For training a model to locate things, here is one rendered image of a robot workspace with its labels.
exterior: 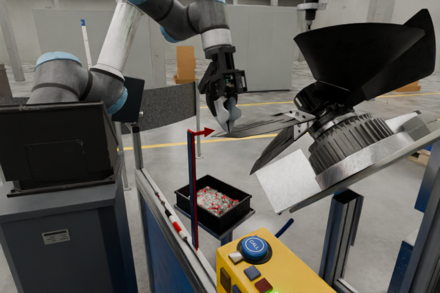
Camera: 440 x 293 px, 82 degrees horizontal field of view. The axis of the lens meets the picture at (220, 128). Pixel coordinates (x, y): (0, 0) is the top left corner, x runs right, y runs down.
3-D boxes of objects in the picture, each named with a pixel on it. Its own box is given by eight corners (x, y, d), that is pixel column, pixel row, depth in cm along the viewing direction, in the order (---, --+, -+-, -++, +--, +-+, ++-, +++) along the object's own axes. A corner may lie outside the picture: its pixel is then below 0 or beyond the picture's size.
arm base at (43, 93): (2, 115, 61) (9, 82, 65) (40, 140, 75) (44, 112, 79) (67, 105, 63) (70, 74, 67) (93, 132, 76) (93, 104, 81)
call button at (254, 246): (272, 256, 38) (273, 246, 38) (251, 267, 37) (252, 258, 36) (256, 239, 42) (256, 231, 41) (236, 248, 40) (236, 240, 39)
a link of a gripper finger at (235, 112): (238, 132, 63) (232, 95, 62) (226, 132, 68) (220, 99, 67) (248, 130, 64) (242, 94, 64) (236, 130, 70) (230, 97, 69)
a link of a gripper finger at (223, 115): (228, 135, 61) (221, 97, 61) (216, 135, 67) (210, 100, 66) (238, 132, 63) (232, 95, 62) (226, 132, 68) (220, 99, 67)
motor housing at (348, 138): (358, 176, 83) (335, 142, 89) (424, 141, 66) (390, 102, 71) (311, 197, 72) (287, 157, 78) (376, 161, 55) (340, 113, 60)
